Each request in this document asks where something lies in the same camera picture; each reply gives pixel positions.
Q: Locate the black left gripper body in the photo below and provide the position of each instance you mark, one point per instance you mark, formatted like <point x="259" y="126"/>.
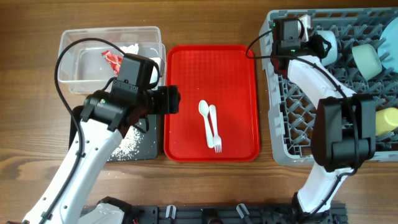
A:
<point x="162" y="101"/>

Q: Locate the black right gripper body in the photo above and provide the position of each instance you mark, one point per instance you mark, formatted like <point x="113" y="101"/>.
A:
<point x="315" y="46"/>

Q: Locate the light blue rice bowl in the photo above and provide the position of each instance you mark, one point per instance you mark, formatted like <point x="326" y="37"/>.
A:
<point x="332" y="51"/>

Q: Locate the mint green bowl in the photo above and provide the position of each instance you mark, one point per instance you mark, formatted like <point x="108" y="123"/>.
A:
<point x="367" y="61"/>

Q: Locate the white napkin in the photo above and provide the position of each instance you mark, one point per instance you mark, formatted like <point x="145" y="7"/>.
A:
<point x="131" y="49"/>

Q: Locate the white rice leftovers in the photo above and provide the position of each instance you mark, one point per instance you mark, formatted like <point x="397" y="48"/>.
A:
<point x="129" y="146"/>

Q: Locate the red snack wrapper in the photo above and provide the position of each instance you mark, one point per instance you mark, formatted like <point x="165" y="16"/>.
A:
<point x="114" y="60"/>

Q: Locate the yellow plastic cup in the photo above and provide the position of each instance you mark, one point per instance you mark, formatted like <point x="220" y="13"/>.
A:
<point x="386" y="121"/>

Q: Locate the light blue plate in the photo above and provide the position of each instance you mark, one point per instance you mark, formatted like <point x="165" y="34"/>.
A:
<point x="388" y="49"/>

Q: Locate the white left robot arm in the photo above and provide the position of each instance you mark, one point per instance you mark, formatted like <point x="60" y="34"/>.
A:
<point x="122" y="107"/>

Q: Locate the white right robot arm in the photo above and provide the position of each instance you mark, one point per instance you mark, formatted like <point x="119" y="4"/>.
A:
<point x="343" y="135"/>

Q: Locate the black food waste tray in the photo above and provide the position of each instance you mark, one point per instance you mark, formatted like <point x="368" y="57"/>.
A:
<point x="149" y="146"/>

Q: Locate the grey dishwasher rack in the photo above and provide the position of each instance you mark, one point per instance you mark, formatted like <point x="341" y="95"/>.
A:
<point x="291" y="114"/>

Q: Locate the clear plastic waste bin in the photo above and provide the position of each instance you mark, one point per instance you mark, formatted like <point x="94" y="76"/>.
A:
<point x="84" y="69"/>

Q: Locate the white plastic spoon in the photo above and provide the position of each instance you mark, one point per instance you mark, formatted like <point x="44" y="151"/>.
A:
<point x="204" y="111"/>

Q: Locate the red serving tray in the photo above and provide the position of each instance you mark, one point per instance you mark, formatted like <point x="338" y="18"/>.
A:
<point x="223" y="76"/>

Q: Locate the white plastic fork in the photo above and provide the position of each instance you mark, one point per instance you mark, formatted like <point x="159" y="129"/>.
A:
<point x="216" y="138"/>

